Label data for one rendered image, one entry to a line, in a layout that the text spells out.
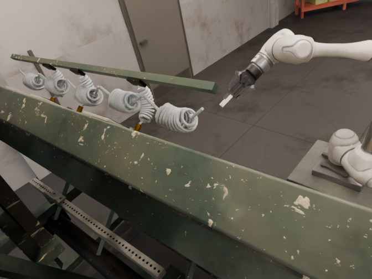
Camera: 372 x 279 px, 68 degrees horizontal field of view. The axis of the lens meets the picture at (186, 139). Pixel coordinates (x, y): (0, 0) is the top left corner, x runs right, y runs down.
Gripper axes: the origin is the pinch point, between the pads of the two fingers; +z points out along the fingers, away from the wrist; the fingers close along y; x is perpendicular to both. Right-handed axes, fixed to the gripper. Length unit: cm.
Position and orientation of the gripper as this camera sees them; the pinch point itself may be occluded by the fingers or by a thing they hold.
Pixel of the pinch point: (226, 100)
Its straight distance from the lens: 133.0
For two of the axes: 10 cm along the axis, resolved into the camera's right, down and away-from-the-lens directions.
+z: -6.8, 7.2, 1.4
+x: 0.9, 2.7, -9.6
